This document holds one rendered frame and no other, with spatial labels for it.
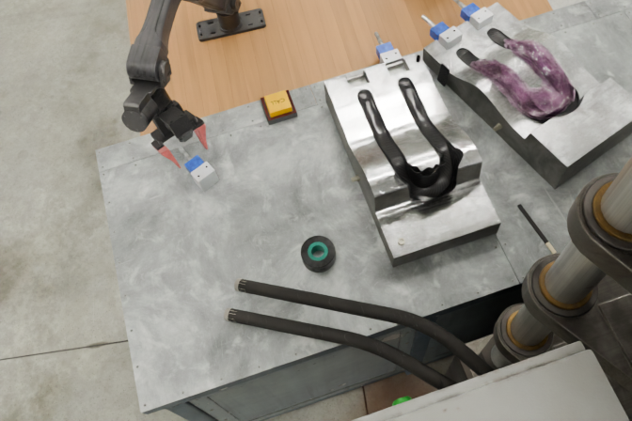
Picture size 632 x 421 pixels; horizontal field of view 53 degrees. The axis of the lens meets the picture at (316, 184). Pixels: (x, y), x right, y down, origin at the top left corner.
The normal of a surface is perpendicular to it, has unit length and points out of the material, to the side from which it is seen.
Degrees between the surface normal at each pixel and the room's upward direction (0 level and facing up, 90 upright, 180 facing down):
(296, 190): 0
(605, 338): 0
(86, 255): 0
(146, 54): 10
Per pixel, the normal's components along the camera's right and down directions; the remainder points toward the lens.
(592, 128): -0.07, -0.47
